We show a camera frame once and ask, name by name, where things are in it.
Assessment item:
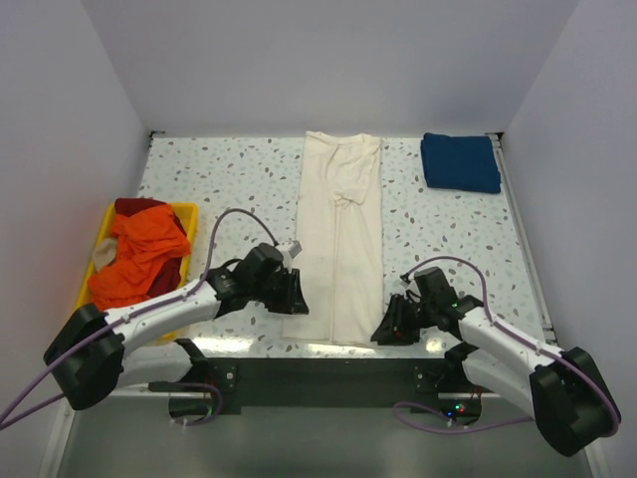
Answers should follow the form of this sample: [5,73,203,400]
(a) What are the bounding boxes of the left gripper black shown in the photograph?
[251,267,309,315]

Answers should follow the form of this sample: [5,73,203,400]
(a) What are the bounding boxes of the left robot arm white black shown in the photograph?
[44,241,309,411]

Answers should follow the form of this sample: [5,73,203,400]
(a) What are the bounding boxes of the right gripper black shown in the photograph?
[370,294,435,347]

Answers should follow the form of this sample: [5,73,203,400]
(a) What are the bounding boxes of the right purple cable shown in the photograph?
[392,255,623,435]

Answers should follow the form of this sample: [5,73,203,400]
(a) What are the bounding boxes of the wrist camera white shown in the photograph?
[399,273,420,296]
[276,240,303,260]

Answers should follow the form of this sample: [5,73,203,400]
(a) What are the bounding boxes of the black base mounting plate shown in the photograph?
[147,356,502,417]

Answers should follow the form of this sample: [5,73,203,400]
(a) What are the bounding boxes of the purple cable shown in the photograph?
[0,208,280,430]
[392,255,623,435]

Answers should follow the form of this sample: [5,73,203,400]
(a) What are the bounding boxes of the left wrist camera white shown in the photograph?
[276,240,303,260]

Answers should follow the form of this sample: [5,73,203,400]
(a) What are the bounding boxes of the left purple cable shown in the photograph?
[0,208,280,430]

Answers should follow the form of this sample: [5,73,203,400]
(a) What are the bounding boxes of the aluminium frame rail front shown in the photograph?
[59,390,610,477]

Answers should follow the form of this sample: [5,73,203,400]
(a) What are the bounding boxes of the orange t shirt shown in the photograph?
[88,203,191,311]

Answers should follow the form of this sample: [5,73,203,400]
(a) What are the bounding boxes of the cream white t shirt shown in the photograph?
[283,131,384,346]

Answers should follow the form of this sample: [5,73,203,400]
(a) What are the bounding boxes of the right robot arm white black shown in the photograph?
[371,267,621,456]

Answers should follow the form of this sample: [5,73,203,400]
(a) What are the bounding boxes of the folded blue t shirt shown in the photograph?
[420,132,502,194]

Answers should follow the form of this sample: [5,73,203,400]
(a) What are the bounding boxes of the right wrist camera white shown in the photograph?
[399,273,420,296]

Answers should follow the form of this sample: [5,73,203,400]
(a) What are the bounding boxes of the dark red t shirt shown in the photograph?
[113,197,165,217]

